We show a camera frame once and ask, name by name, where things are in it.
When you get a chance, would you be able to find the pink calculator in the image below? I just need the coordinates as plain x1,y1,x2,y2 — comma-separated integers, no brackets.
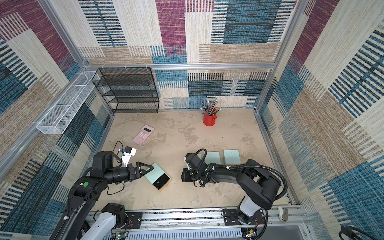
133,125,155,145

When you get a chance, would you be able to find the white mesh wall basket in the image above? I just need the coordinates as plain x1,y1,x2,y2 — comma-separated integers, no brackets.
37,72,95,135

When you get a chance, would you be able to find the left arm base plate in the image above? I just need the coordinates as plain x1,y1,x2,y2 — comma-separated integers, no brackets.
123,212,143,231

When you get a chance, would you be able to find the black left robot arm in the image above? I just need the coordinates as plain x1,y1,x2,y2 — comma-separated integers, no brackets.
50,151,154,240

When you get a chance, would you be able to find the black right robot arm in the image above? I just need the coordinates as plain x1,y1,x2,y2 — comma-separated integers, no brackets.
181,149,288,218

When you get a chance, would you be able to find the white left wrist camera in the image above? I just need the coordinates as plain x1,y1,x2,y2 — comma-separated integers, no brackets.
120,147,137,168

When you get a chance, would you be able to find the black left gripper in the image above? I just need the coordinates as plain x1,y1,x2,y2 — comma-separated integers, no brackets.
104,162,154,185

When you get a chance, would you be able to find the black wire shelf rack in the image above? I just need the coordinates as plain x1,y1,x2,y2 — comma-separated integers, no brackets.
92,67,160,114

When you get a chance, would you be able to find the red pencil cup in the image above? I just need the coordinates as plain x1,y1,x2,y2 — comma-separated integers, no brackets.
203,113,217,127

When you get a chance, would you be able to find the mint drawer jewelry box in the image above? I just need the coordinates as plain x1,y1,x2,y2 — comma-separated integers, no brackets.
224,150,241,165

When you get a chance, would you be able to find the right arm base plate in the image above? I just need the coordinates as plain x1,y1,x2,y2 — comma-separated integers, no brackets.
221,208,266,226

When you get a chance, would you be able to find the pencils bundle in cup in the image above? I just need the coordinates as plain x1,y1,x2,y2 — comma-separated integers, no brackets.
200,99,221,116

